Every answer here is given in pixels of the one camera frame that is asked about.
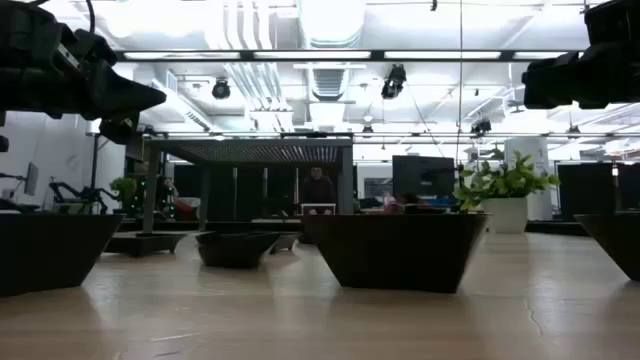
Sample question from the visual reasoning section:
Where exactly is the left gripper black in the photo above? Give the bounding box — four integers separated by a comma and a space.
29, 0, 167, 146

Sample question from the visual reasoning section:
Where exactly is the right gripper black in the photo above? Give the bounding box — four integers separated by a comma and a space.
522, 39, 640, 110

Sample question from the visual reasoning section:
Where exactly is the small black square plate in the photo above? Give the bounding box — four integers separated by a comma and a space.
103, 232, 190, 258
269, 232, 303, 255

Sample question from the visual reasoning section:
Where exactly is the grey monitor on arm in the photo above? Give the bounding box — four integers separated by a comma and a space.
23, 161, 41, 198

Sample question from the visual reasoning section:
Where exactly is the white LED light strip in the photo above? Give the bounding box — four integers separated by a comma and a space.
253, 50, 372, 60
383, 50, 502, 60
513, 51, 569, 60
123, 51, 242, 60

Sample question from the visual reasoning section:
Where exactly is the white round pillar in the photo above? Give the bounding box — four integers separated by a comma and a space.
503, 136, 554, 222

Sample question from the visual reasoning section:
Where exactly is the black ceiling spotlight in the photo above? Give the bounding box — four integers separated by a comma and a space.
469, 118, 494, 137
211, 78, 232, 101

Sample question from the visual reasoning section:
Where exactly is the small green background plant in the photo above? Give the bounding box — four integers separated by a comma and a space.
109, 175, 139, 217

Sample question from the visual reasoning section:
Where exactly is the person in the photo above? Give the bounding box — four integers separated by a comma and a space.
157, 175, 179, 220
299, 167, 337, 206

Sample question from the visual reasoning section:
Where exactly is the black partition panel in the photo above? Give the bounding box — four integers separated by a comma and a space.
556, 162, 640, 224

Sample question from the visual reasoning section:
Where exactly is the red background item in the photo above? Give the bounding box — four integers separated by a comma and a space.
172, 197, 202, 221

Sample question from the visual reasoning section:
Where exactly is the green plant in white pot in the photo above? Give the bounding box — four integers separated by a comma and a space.
452, 148, 562, 235

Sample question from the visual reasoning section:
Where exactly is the grey perforated metal shelf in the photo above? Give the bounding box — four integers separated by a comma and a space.
141, 138, 355, 236

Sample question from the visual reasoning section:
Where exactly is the black computer monitor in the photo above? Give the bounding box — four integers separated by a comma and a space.
391, 154, 457, 198

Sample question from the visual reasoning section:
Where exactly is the dark laptop with pale edge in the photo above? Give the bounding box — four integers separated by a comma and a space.
299, 202, 337, 216

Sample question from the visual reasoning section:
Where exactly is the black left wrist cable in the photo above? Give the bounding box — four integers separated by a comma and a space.
83, 0, 97, 35

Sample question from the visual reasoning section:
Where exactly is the thin hanging cable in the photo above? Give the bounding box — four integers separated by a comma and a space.
456, 0, 465, 166

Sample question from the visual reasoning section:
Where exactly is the black overhead camera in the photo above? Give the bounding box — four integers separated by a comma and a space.
380, 63, 408, 101

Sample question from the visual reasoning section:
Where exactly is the black aluminium rig frame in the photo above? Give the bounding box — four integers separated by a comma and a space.
0, 48, 640, 239

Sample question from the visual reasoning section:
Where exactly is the round silver air duct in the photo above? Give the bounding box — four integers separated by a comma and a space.
295, 0, 369, 50

